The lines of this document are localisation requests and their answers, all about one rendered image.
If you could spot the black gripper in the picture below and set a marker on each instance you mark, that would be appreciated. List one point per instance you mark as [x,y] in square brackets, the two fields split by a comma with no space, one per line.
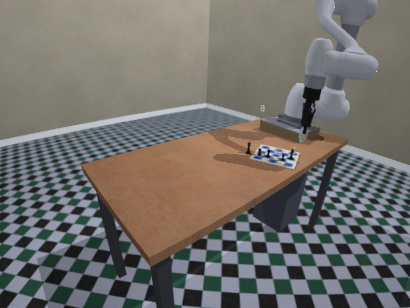
[312,95]

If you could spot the blue and white chessboard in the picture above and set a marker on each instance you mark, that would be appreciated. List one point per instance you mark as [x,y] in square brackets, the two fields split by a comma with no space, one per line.
[275,159]

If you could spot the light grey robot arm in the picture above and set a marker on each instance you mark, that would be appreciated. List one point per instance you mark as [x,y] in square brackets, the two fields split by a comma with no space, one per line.
[353,63]

